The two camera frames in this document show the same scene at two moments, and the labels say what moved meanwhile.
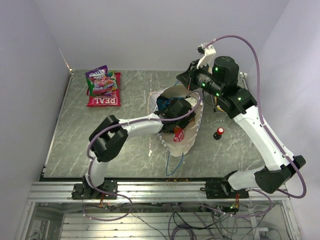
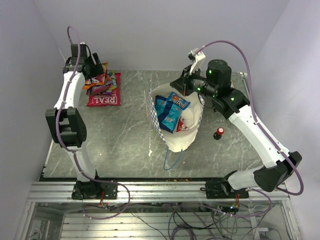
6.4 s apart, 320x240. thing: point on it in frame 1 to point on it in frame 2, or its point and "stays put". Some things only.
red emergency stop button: (217, 135) stays put
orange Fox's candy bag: (178, 134) to (88, 83)
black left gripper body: (182, 123) to (96, 70)
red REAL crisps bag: (113, 100) stays put
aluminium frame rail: (147, 192) stays put
